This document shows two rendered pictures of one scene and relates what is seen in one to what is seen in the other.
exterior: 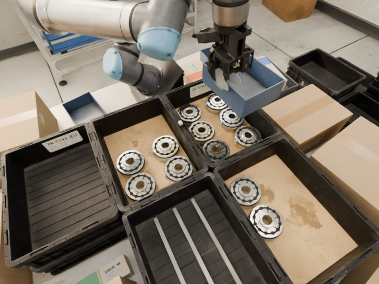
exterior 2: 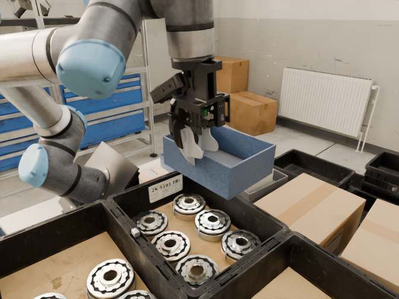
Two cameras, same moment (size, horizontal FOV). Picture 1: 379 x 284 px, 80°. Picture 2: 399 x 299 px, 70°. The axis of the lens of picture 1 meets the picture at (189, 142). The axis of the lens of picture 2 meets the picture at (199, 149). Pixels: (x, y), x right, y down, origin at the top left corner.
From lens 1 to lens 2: 0.18 m
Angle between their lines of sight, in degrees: 30
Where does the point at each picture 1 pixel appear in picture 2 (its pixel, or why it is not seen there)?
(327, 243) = not seen: outside the picture
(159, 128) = (102, 251)
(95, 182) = not seen: outside the picture
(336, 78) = (325, 178)
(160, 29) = (92, 42)
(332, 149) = (364, 242)
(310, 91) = (304, 181)
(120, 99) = not seen: hidden behind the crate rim
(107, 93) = (23, 218)
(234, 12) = (197, 38)
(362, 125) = (386, 209)
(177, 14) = (119, 31)
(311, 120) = (320, 213)
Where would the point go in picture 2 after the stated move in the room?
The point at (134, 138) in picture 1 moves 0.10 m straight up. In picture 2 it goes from (56, 273) to (46, 242)
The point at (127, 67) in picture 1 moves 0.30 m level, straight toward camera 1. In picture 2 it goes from (56, 167) to (70, 227)
